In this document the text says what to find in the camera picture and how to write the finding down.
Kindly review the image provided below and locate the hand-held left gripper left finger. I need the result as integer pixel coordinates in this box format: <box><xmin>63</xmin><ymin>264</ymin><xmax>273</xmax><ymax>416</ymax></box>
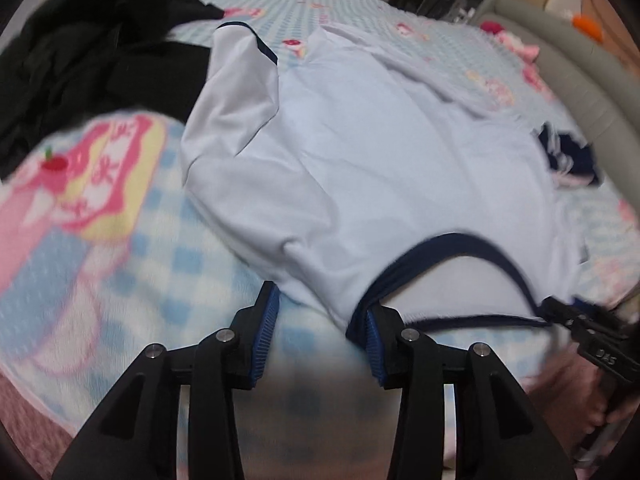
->
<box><xmin>52</xmin><ymin>280</ymin><xmax>281</xmax><ymax>480</ymax></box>

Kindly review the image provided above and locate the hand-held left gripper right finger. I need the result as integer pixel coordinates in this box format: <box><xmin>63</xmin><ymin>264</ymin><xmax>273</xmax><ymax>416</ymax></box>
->
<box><xmin>362</xmin><ymin>305</ymin><xmax>576</xmax><ymax>480</ymax></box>

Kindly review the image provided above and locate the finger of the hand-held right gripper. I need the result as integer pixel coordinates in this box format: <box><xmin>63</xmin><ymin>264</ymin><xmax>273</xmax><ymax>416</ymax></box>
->
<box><xmin>542</xmin><ymin>296</ymin><xmax>601</xmax><ymax>333</ymax></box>

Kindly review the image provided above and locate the white T-shirt with navy trim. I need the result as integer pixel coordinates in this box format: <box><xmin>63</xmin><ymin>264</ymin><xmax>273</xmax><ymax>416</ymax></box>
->
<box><xmin>180</xmin><ymin>22</ymin><xmax>586</xmax><ymax>346</ymax></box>

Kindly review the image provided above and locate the pile of black clothes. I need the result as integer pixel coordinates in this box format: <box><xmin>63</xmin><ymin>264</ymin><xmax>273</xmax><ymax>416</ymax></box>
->
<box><xmin>0</xmin><ymin>0</ymin><xmax>226</xmax><ymax>181</ymax></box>

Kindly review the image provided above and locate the person's right hand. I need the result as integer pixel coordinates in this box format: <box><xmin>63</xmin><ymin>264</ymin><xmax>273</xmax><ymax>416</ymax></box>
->
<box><xmin>582</xmin><ymin>385</ymin><xmax>640</xmax><ymax>443</ymax></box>

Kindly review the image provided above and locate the blue checkered cartoon blanket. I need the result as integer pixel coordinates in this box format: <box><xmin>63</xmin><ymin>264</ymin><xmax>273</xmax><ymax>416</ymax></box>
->
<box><xmin>0</xmin><ymin>0</ymin><xmax>640</xmax><ymax>441</ymax></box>

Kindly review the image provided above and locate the folded navy striped garment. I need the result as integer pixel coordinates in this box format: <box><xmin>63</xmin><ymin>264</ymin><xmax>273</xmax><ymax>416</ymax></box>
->
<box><xmin>537</xmin><ymin>122</ymin><xmax>603</xmax><ymax>188</ymax></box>

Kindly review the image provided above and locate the mauve fleece sheet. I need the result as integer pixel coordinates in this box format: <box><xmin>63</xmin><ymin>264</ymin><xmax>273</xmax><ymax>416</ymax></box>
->
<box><xmin>0</xmin><ymin>372</ymin><xmax>76</xmax><ymax>480</ymax></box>

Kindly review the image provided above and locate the pink plush toy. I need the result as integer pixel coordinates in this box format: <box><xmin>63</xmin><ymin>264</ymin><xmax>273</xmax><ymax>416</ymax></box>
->
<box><xmin>480</xmin><ymin>20</ymin><xmax>541</xmax><ymax>63</ymax></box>

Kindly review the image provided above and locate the orange plush toy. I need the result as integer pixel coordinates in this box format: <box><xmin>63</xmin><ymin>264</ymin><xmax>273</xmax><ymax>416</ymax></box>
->
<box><xmin>572</xmin><ymin>12</ymin><xmax>606</xmax><ymax>43</ymax></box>

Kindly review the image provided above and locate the grey padded bed frame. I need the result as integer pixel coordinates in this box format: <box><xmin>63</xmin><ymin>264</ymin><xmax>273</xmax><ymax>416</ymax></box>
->
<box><xmin>475</xmin><ymin>0</ymin><xmax>640</xmax><ymax>201</ymax></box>

